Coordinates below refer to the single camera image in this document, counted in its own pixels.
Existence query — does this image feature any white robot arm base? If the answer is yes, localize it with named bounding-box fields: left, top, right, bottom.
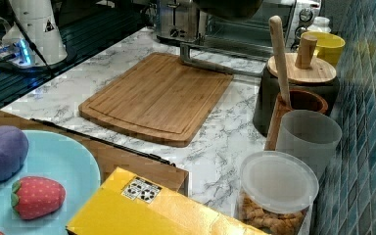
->
left=0, top=0, right=72, bottom=71

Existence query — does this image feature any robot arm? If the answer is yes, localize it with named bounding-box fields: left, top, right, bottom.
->
left=193, top=0, right=263, bottom=21

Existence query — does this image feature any silver toaster oven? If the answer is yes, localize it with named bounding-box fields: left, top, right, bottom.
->
left=180, top=0, right=322, bottom=73

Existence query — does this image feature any bamboo cutting board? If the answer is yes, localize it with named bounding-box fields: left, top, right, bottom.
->
left=78, top=53, right=233, bottom=147

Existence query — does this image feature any stainless steel toaster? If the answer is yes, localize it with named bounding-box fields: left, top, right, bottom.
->
left=156, top=0, right=200, bottom=44

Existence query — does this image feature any yellow cereal box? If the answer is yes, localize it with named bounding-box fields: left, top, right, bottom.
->
left=67, top=168, right=266, bottom=235

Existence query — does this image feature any brown wooden utensil holder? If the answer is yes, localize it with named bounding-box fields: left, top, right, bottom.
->
left=264, top=89, right=328, bottom=151

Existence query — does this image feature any clear jar of cereal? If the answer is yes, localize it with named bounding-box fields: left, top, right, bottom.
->
left=235, top=151, right=319, bottom=235

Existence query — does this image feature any frosted plastic cup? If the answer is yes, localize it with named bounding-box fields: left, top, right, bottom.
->
left=275, top=110, right=342, bottom=178

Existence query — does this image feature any black canister with wooden lid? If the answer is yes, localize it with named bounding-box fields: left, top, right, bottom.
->
left=253, top=35, right=340, bottom=136

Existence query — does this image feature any light blue plate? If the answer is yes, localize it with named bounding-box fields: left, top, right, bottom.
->
left=0, top=130, right=101, bottom=235

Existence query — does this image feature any yellow mug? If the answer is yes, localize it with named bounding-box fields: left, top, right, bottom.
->
left=303, top=31, right=346, bottom=67

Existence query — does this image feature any white capped bottle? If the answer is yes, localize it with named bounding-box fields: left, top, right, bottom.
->
left=307, top=17, right=331, bottom=33

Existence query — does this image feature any red plush strawberry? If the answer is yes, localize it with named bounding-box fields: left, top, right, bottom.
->
left=11, top=176, right=66, bottom=220

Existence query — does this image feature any purple plush fruit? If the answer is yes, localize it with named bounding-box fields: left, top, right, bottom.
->
left=0, top=125, right=28, bottom=182

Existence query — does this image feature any wooden rolling pin handle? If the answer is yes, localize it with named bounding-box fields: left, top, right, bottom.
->
left=269, top=16, right=291, bottom=108

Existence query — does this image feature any black cable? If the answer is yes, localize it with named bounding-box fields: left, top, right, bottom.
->
left=3, top=0, right=55, bottom=77

